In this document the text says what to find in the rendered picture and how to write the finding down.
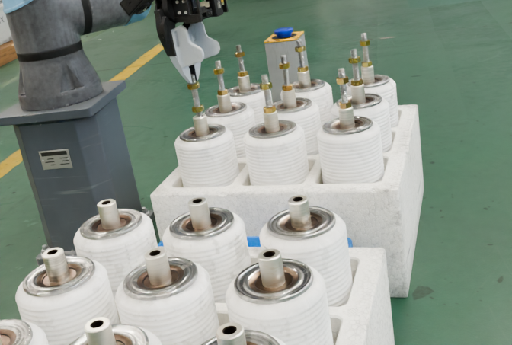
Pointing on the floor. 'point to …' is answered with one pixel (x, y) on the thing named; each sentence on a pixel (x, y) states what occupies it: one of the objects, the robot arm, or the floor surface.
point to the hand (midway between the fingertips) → (187, 73)
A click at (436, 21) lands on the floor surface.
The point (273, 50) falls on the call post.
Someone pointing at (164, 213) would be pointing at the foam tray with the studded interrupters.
